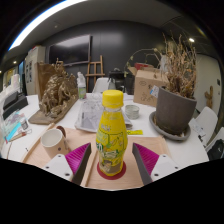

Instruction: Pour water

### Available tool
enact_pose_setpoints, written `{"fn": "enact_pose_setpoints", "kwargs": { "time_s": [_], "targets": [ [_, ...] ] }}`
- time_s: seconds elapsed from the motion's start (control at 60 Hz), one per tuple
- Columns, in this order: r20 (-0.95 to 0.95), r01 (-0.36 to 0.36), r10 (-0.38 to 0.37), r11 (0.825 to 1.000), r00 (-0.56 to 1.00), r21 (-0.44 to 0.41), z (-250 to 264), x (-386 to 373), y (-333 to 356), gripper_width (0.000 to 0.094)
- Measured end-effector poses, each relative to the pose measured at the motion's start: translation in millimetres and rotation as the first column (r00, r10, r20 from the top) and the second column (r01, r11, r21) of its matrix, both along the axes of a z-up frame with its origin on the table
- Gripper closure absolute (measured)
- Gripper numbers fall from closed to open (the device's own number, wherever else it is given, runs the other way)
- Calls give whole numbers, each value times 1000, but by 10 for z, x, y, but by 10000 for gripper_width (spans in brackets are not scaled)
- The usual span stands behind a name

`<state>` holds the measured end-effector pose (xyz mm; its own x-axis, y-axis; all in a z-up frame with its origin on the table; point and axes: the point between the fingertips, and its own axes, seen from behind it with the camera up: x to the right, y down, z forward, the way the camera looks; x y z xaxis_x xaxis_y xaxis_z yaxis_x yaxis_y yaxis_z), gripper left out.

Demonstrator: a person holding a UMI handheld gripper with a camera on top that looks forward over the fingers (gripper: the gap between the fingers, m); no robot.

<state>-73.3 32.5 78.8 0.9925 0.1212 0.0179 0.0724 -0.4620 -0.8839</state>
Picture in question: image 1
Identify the beige canvas mat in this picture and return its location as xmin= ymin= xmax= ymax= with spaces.
xmin=20 ymin=122 xmax=173 ymax=191

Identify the yellow drink bottle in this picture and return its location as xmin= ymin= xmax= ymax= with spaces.
xmin=95 ymin=89 xmax=129 ymax=177

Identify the black printer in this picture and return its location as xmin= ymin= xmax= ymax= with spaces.
xmin=2 ymin=90 xmax=29 ymax=120

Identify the wooden easel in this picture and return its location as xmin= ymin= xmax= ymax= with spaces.
xmin=85 ymin=54 xmax=105 ymax=93

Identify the dried plant in grey pot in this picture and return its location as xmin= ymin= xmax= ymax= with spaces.
xmin=154 ymin=33 xmax=198 ymax=136

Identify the white paper sheet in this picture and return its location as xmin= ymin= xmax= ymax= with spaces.
xmin=188 ymin=117 xmax=208 ymax=148

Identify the black backpack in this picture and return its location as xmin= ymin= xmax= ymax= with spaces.
xmin=207 ymin=139 xmax=224 ymax=161

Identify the red wooden brush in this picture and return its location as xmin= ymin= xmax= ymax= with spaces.
xmin=9 ymin=129 xmax=33 ymax=143

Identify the beige spotted mug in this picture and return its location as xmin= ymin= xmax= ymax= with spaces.
xmin=40 ymin=125 xmax=71 ymax=159

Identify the black wall screen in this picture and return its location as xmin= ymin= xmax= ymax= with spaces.
xmin=48 ymin=34 xmax=92 ymax=67

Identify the grey newspaper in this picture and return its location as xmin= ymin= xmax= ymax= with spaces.
xmin=74 ymin=96 xmax=134 ymax=134

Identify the white chair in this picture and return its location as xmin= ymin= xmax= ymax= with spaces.
xmin=194 ymin=106 xmax=219 ymax=141
xmin=205 ymin=126 xmax=224 ymax=161
xmin=92 ymin=77 xmax=116 ymax=94

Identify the yellow paper strip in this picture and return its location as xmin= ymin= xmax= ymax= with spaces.
xmin=125 ymin=129 xmax=144 ymax=136

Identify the colourful book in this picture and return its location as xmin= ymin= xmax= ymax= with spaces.
xmin=3 ymin=110 xmax=28 ymax=143

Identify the flat round red coaster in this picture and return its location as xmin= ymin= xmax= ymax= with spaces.
xmin=96 ymin=160 xmax=128 ymax=181

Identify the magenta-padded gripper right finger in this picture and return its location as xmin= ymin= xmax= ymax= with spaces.
xmin=131 ymin=142 xmax=183 ymax=186

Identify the golden sculpture on wooden base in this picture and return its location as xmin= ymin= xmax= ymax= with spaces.
xmin=28 ymin=59 xmax=79 ymax=126

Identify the wooden figure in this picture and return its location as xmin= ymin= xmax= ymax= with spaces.
xmin=204 ymin=85 xmax=214 ymax=109

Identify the grey plant saucer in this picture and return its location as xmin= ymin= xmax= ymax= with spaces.
xmin=148 ymin=110 xmax=192 ymax=142

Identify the white cabinet with pictures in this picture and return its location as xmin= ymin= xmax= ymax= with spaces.
xmin=24 ymin=45 xmax=47 ymax=97

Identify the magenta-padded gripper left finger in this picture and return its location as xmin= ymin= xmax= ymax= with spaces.
xmin=42 ymin=142 xmax=93 ymax=186

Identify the long ceiling light strip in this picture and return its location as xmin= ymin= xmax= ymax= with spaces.
xmin=8 ymin=0 xmax=88 ymax=52

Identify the white green spray bottle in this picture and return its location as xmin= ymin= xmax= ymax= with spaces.
xmin=76 ymin=71 xmax=88 ymax=100

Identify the small glass jar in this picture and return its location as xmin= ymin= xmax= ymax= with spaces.
xmin=20 ymin=118 xmax=30 ymax=131

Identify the cardboard box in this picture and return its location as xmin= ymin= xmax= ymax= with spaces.
xmin=128 ymin=66 xmax=169 ymax=108

